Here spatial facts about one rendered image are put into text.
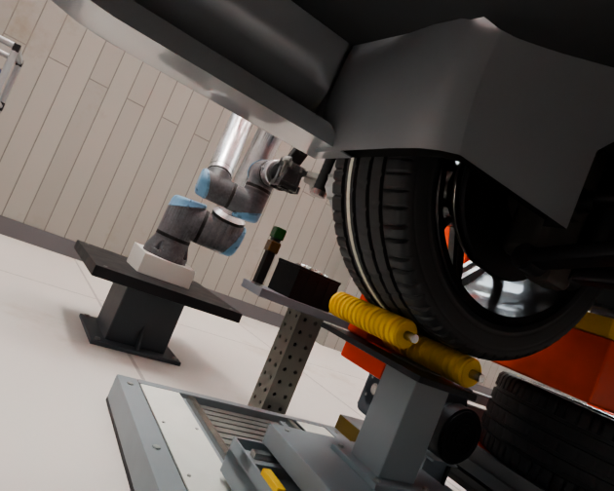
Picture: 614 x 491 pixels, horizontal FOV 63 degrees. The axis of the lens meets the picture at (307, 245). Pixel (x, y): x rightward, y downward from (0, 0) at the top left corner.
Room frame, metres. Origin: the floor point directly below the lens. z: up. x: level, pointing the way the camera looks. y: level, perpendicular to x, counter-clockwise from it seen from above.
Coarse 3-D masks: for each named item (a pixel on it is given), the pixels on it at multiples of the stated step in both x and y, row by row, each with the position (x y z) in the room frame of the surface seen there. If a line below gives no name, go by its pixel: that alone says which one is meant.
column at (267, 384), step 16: (288, 320) 1.81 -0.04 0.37; (304, 320) 1.79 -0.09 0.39; (320, 320) 1.80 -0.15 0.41; (288, 336) 1.77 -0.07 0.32; (304, 336) 1.78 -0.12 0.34; (272, 352) 1.83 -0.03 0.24; (288, 352) 1.77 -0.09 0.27; (304, 352) 1.80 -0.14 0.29; (272, 368) 1.79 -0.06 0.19; (288, 368) 1.78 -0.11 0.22; (256, 384) 1.84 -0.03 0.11; (272, 384) 1.76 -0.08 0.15; (288, 384) 1.82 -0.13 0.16; (256, 400) 1.80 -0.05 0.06; (272, 400) 1.77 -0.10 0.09; (288, 400) 1.80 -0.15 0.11
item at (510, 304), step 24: (456, 168) 1.05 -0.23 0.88; (456, 240) 1.13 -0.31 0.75; (456, 264) 1.15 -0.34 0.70; (456, 288) 0.89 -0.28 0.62; (480, 288) 1.18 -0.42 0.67; (504, 288) 1.15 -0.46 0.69; (528, 288) 1.11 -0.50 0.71; (480, 312) 0.93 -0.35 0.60; (504, 312) 1.02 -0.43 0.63; (528, 312) 1.02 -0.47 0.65; (552, 312) 1.03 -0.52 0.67
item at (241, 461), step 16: (240, 448) 1.04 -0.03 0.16; (256, 448) 1.11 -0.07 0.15; (224, 464) 1.07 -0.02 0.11; (240, 464) 1.02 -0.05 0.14; (256, 464) 0.99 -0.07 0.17; (272, 464) 1.02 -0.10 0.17; (240, 480) 1.00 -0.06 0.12; (256, 480) 0.95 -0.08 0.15; (272, 480) 0.92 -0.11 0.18; (288, 480) 1.03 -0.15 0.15
